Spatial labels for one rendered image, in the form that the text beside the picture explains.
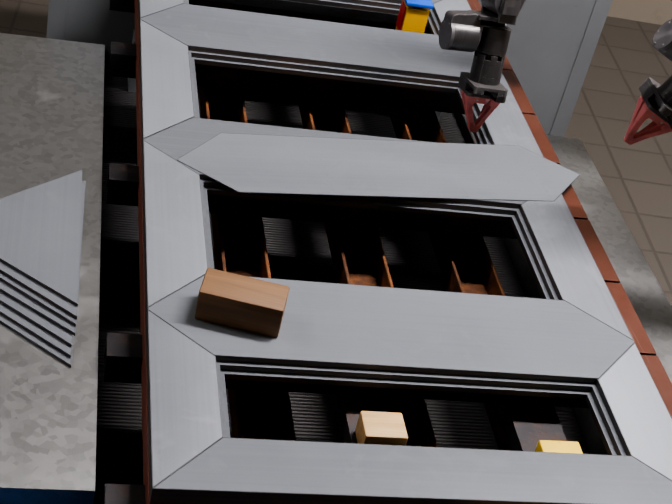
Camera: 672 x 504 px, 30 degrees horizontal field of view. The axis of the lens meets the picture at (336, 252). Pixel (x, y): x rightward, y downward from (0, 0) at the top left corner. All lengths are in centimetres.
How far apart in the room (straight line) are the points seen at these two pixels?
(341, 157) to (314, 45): 41
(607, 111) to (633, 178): 44
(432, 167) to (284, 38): 49
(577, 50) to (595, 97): 151
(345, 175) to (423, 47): 57
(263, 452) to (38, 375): 37
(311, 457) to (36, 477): 35
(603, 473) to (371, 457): 32
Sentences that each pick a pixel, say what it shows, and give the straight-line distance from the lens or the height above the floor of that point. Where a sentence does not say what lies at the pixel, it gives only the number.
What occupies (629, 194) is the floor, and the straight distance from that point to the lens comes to 411.
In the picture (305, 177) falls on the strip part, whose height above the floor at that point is 84.
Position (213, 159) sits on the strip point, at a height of 84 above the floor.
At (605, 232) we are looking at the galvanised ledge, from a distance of 253.
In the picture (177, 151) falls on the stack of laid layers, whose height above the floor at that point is 84.
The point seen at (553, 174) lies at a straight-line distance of 232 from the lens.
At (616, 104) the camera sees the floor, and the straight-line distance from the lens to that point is 465.
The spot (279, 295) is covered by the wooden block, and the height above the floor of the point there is 89.
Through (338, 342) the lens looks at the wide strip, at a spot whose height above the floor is 84.
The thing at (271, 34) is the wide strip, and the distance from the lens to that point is 255.
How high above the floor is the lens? 196
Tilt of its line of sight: 35 degrees down
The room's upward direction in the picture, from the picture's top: 14 degrees clockwise
